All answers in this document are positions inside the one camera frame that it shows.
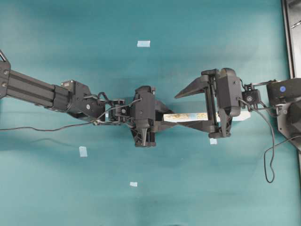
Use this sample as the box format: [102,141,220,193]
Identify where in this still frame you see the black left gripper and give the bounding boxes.
[129,86,212,148]

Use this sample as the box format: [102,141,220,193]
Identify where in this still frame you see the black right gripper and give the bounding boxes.
[175,68,242,138]

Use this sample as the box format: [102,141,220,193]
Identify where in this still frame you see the white wooden board with hole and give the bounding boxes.
[163,111,251,123]

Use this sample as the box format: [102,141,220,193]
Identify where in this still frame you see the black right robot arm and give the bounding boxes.
[175,68,301,149]

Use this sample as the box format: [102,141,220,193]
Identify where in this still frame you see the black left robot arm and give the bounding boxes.
[0,53,188,147]

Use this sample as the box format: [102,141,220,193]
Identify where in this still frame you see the light blue tape right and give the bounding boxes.
[210,138,217,145]

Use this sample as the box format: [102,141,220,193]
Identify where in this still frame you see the light blue tape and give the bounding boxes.
[137,40,151,48]
[130,181,138,187]
[79,146,87,158]
[210,138,217,145]

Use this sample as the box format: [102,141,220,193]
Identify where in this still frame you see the light blue tape bottom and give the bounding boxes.
[130,181,138,187]

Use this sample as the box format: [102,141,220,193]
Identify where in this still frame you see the light blue tape top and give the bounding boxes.
[137,40,151,48]

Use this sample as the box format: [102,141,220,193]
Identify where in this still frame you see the light blue tape left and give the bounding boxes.
[79,146,87,158]

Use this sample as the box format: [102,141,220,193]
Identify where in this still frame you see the black left camera cable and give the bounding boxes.
[0,97,142,131]

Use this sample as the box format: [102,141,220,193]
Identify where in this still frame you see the black camera cable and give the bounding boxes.
[237,97,301,183]
[0,97,142,131]

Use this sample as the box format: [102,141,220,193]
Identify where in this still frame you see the black right camera cable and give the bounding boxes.
[237,97,301,183]

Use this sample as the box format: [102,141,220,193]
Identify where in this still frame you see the black frame at edge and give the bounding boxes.
[281,0,301,78]

